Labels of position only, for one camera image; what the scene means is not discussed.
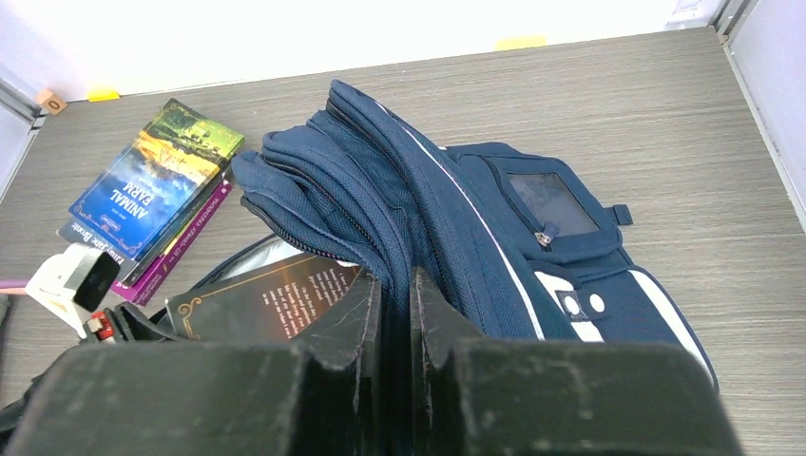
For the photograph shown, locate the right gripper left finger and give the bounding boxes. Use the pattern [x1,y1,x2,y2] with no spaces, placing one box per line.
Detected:
[293,271,382,455]

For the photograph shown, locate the navy blue student backpack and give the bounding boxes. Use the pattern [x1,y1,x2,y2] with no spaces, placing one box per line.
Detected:
[188,78,721,394]

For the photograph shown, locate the Wuthering Heights book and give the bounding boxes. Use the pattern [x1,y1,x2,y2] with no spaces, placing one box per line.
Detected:
[57,170,229,286]

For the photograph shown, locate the blue Animal Farm book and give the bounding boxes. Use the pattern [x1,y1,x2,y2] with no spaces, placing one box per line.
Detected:
[69,98,244,260]

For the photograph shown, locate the yellow tape marker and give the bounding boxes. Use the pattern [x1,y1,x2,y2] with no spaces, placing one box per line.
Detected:
[86,87,121,103]

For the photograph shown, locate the dark Three Days book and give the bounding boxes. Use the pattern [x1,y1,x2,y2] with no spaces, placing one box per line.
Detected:
[165,253,360,342]

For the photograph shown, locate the purple spine book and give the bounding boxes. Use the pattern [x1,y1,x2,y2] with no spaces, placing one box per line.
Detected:
[111,180,233,307]

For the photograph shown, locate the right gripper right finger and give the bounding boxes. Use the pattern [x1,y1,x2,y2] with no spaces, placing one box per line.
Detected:
[410,268,483,455]

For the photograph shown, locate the small wooden cube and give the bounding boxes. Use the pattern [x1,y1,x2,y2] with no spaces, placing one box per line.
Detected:
[34,88,68,115]

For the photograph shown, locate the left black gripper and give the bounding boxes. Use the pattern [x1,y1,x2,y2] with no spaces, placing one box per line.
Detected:
[1,243,177,347]

